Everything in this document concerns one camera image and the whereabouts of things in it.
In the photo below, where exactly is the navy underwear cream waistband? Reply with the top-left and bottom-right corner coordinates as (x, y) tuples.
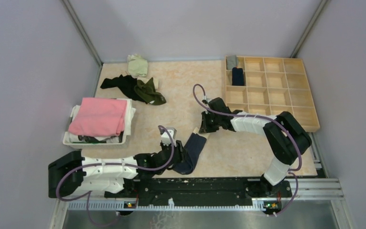
(173, 127), (209, 175)

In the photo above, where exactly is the navy orange underwear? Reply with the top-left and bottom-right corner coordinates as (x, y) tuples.
(232, 67), (245, 86)

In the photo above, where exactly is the grey underwear white waistband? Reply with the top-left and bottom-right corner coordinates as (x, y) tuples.
(225, 55), (239, 71)

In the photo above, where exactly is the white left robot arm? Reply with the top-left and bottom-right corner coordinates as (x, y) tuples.
(48, 141), (188, 201)

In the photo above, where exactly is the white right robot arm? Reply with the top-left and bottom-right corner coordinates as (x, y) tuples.
(200, 97), (312, 197)

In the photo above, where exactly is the dark green underwear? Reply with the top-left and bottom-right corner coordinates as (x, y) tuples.
(134, 80), (167, 105)

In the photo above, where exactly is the black underwear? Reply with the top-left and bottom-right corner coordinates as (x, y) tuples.
(100, 75), (145, 103)

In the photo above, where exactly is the light green underwear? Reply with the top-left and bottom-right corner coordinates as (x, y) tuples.
(127, 54), (149, 77)

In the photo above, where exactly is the white perforated plastic basket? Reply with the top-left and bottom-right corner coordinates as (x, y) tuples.
(62, 106), (136, 149)

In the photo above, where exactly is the wooden compartment tray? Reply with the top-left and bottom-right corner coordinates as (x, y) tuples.
(224, 56), (320, 133)

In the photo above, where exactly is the pink folded cloth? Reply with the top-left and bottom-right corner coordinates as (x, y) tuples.
(68, 97), (127, 137)

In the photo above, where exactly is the white folded cloth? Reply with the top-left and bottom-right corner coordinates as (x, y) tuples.
(70, 98), (132, 133)

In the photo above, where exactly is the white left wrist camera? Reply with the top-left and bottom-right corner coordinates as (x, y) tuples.
(160, 127), (177, 146)

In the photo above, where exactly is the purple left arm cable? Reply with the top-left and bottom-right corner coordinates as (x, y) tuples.
(55, 125), (176, 228)

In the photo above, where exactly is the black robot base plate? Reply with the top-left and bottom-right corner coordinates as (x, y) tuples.
(104, 177), (293, 207)

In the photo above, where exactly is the aluminium frame rail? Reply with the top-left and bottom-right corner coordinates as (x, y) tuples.
(59, 177), (354, 229)

